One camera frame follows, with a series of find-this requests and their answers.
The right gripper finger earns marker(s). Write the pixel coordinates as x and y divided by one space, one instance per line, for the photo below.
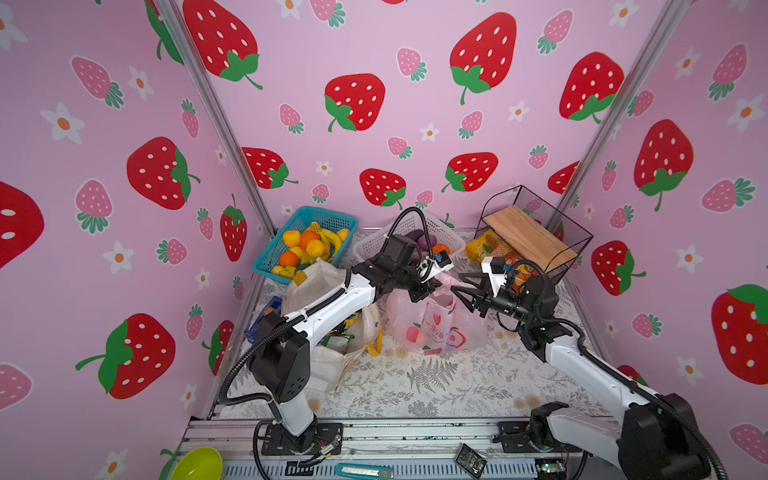
473 298
477 280

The black electronic module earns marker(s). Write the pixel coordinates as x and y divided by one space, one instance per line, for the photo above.
470 461

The black wire mesh shelf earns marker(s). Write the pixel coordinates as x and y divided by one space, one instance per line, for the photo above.
535 230

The red chips bag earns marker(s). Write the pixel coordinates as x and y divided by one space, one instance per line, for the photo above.
518 275

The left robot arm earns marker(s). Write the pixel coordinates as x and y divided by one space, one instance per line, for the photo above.
277 366

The pink plastic grocery bag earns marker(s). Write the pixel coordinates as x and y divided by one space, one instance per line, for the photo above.
438 324

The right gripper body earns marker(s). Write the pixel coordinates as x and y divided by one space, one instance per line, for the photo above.
507 305

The white canvas tote bag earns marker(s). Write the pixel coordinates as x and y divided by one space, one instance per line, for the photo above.
328 367

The small purple onion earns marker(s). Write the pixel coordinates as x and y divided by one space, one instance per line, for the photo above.
427 241

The blue tape dispenser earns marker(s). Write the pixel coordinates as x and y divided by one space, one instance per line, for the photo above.
274 305

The yellow snack bag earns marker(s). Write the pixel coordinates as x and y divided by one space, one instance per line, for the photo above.
489 244

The green Fox's candy bag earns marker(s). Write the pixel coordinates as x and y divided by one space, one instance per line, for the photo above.
338 343

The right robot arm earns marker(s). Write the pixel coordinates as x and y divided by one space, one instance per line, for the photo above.
649 435

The orange pumpkin toy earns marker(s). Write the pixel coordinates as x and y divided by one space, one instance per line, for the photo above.
441 248

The white plastic basket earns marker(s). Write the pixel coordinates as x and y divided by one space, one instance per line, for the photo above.
371 244

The green plastic bowl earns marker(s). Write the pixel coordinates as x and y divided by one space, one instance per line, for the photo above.
203 463

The teal plastic basket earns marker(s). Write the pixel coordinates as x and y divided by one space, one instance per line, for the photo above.
267 264

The small tangerine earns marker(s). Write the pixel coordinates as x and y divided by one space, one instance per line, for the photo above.
289 259

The yellow banana bunch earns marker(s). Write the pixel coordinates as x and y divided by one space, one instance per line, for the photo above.
332 241

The orange fruit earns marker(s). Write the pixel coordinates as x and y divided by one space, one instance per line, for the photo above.
308 236

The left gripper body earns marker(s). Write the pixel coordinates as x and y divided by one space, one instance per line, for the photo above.
407 280

